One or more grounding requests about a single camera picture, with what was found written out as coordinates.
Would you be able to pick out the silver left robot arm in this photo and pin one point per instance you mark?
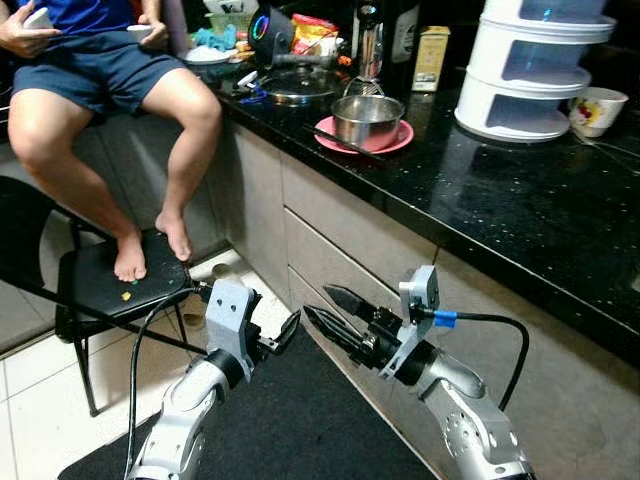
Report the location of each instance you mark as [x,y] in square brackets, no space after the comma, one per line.
[185,410]

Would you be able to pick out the person in blue shorts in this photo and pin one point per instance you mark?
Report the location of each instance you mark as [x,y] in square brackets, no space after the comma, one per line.
[90,70]

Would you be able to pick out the white phone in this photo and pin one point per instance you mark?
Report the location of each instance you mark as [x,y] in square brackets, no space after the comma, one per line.
[38,18]

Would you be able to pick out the pink plastic plate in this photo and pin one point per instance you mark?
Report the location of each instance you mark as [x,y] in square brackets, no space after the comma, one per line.
[408,132]

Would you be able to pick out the yellow tin box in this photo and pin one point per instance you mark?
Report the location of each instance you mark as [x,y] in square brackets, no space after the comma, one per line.
[432,60]

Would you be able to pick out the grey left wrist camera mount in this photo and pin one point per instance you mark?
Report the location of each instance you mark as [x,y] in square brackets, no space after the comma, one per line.
[230,315]

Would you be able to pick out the beige slipper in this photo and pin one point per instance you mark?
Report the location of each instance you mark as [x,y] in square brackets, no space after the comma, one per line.
[222,272]

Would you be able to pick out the black floor mat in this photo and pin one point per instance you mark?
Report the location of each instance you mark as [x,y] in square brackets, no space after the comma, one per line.
[290,420]

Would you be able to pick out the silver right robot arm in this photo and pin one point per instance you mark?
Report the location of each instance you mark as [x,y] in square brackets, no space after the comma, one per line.
[470,420]

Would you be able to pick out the white plate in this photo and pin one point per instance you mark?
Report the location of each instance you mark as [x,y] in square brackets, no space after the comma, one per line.
[210,56]

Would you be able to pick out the white cup with floral print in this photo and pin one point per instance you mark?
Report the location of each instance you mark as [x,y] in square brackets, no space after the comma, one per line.
[600,112]

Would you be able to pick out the steel pan with glass lid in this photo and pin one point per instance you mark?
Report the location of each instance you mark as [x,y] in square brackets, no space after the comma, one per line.
[300,88]

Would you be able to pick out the grey kitchen base cabinet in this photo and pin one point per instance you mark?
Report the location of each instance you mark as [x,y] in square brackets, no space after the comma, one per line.
[215,210]
[330,260]

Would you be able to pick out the red yellow noodle packet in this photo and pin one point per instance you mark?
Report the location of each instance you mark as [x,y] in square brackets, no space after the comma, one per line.
[312,35]

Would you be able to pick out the small stainless steel pot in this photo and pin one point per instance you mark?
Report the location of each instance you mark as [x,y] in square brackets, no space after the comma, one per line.
[365,132]

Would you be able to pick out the teal plastic item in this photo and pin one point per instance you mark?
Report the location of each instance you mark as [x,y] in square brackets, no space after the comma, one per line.
[215,38]

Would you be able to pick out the small white device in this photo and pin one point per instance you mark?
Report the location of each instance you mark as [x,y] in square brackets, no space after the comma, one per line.
[248,79]

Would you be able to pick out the black folding chair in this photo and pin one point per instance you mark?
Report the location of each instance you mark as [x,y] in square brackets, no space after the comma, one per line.
[90,290]

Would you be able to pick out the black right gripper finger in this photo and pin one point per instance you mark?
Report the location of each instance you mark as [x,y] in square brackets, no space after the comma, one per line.
[340,335]
[350,300]

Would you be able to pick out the white tiered storage container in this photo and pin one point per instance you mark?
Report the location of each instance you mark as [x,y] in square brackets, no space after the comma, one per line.
[500,120]

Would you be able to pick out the black and chrome coffee machine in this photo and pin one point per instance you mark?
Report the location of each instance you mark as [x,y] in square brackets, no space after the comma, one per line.
[370,45]

